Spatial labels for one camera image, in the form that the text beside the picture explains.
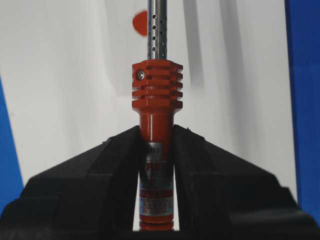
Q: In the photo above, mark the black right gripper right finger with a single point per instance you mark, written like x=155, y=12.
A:
x=221, y=196

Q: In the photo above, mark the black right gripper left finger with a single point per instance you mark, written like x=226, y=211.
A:
x=88, y=197

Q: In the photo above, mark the orange-handled soldering iron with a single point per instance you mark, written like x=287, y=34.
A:
x=156, y=97

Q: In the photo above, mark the upper orange dot mark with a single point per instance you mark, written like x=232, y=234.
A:
x=140, y=23

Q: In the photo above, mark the white paper sheet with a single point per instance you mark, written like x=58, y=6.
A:
x=62, y=87

